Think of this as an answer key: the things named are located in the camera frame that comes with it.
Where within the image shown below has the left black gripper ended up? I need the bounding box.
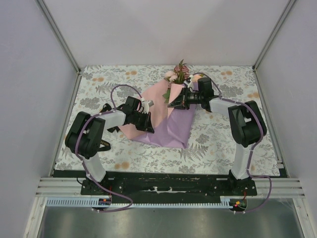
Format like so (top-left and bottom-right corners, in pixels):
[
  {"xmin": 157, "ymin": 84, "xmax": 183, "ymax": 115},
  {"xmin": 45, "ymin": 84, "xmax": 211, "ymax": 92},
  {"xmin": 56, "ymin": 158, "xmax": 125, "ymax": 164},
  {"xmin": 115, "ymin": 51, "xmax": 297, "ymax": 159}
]
[{"xmin": 132, "ymin": 111, "xmax": 154, "ymax": 134}]

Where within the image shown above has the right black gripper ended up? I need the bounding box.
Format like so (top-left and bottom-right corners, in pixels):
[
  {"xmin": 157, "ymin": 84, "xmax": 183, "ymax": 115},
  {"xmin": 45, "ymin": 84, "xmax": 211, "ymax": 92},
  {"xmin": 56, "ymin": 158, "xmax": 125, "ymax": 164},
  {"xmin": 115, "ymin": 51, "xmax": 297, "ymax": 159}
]
[{"xmin": 168, "ymin": 87, "xmax": 203, "ymax": 111}]

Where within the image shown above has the cream rose fake flower stem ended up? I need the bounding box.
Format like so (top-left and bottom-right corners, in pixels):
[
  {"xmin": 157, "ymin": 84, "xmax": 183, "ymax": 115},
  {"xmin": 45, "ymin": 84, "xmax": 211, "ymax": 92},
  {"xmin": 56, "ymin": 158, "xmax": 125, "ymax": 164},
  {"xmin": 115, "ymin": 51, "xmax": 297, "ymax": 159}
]
[{"xmin": 191, "ymin": 74, "xmax": 202, "ymax": 82}]

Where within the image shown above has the pink peony fake flower stem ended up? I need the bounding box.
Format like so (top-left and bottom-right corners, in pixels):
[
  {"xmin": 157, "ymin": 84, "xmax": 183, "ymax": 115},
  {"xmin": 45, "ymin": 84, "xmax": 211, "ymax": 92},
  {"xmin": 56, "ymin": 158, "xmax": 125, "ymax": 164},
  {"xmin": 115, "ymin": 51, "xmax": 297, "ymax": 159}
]
[{"xmin": 163, "ymin": 71, "xmax": 178, "ymax": 103}]

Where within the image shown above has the dark pink fake flower stem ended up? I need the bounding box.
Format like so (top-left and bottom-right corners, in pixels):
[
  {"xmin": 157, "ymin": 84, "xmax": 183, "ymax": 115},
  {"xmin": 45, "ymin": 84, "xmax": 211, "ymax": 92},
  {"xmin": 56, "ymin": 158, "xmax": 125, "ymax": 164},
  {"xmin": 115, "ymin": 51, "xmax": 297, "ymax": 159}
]
[{"xmin": 173, "ymin": 59, "xmax": 189, "ymax": 84}]

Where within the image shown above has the black ribbon with gold text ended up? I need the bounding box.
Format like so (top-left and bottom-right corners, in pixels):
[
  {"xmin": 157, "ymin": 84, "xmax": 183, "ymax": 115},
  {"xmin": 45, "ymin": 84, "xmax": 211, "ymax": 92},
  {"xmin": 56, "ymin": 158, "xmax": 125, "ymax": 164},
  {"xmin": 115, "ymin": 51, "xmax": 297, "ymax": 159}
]
[{"xmin": 98, "ymin": 103, "xmax": 119, "ymax": 152}]

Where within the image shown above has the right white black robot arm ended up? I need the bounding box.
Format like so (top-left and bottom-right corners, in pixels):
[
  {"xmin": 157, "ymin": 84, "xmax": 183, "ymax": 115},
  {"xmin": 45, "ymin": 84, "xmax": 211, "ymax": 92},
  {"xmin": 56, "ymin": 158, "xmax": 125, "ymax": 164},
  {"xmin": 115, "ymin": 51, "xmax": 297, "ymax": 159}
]
[{"xmin": 168, "ymin": 77, "xmax": 267, "ymax": 195}]

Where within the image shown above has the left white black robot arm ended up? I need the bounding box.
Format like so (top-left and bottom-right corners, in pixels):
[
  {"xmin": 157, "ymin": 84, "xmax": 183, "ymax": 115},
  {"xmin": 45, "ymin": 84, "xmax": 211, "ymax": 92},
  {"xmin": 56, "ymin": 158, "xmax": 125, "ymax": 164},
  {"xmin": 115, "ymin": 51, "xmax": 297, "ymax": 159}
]
[{"xmin": 65, "ymin": 96, "xmax": 154, "ymax": 195}]

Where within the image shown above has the floral patterned table mat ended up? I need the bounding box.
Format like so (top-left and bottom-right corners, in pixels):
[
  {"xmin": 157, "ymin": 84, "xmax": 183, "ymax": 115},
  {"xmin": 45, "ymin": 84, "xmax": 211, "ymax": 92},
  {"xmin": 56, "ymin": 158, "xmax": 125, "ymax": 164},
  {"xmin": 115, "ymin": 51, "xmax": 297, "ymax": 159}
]
[{"xmin": 53, "ymin": 64, "xmax": 282, "ymax": 177}]

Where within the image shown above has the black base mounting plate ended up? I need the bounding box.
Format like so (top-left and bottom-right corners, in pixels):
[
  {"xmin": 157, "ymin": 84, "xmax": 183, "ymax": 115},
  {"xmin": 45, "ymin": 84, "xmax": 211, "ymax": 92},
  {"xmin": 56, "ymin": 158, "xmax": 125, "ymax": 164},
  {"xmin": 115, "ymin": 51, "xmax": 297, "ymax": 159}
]
[{"xmin": 81, "ymin": 172, "xmax": 257, "ymax": 202}]

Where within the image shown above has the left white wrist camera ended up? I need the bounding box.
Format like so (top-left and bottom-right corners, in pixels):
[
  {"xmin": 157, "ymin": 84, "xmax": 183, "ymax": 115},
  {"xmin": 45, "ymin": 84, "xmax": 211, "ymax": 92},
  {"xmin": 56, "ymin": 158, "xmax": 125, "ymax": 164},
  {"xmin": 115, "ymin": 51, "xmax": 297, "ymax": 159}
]
[{"xmin": 141, "ymin": 98, "xmax": 154, "ymax": 111}]

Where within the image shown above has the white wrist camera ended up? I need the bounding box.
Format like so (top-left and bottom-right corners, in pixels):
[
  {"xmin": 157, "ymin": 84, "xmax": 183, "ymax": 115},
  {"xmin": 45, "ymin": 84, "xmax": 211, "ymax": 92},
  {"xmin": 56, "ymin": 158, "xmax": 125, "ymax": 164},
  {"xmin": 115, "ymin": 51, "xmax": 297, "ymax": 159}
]
[
  {"xmin": 141, "ymin": 98, "xmax": 154, "ymax": 111},
  {"xmin": 183, "ymin": 77, "xmax": 195, "ymax": 90}
]

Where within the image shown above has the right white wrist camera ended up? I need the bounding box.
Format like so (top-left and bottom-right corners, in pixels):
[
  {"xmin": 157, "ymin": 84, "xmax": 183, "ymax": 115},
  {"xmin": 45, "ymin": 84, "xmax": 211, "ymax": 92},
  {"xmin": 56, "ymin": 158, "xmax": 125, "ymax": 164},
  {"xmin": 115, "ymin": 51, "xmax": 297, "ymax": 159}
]
[{"xmin": 183, "ymin": 77, "xmax": 195, "ymax": 90}]

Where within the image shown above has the white slotted cable duct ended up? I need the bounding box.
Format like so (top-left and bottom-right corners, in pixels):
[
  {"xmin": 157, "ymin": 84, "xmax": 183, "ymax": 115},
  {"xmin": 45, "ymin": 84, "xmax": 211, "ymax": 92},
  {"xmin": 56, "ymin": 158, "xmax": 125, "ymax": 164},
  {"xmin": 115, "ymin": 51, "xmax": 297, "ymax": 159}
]
[{"xmin": 46, "ymin": 197, "xmax": 242, "ymax": 209}]

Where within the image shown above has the aluminium frame rail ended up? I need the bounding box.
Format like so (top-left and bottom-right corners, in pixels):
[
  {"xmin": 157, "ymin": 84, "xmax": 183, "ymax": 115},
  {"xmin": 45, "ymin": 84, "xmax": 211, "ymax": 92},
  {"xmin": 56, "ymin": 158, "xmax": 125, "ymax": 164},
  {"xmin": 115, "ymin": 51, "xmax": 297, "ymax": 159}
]
[{"xmin": 35, "ymin": 178, "xmax": 305, "ymax": 199}]

